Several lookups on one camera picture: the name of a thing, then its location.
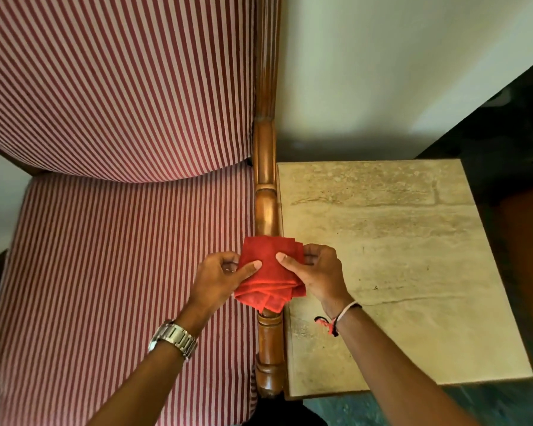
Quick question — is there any person's left hand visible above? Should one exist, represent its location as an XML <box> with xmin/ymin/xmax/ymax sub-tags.
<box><xmin>186</xmin><ymin>251</ymin><xmax>263</xmax><ymax>325</ymax></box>

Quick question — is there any person's right hand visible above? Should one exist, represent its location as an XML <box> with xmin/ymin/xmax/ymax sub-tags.
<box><xmin>276</xmin><ymin>244</ymin><xmax>357</xmax><ymax>314</ymax></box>

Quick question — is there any red cloth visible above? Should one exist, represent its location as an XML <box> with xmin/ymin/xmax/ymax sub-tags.
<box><xmin>234</xmin><ymin>236</ymin><xmax>307</xmax><ymax>314</ymax></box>

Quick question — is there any person's right forearm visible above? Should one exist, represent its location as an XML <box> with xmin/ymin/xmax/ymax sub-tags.
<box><xmin>324</xmin><ymin>301</ymin><xmax>480</xmax><ymax>426</ymax></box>

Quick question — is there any person's left forearm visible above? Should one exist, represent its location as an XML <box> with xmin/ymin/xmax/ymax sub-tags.
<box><xmin>88</xmin><ymin>302</ymin><xmax>218</xmax><ymax>426</ymax></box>

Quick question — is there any silver metal wristwatch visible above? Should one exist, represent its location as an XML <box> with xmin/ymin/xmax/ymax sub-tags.
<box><xmin>148</xmin><ymin>319</ymin><xmax>199</xmax><ymax>361</ymax></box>

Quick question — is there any beige stone side table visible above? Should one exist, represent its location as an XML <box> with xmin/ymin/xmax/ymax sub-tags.
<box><xmin>276</xmin><ymin>159</ymin><xmax>533</xmax><ymax>401</ymax></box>

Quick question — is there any red striped wooden armchair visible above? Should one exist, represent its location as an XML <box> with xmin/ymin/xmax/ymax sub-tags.
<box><xmin>0</xmin><ymin>0</ymin><xmax>286</xmax><ymax>426</ymax></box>

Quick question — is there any red and white thread bracelet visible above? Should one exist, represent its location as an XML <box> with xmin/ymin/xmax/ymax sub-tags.
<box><xmin>315</xmin><ymin>301</ymin><xmax>363</xmax><ymax>338</ymax></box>

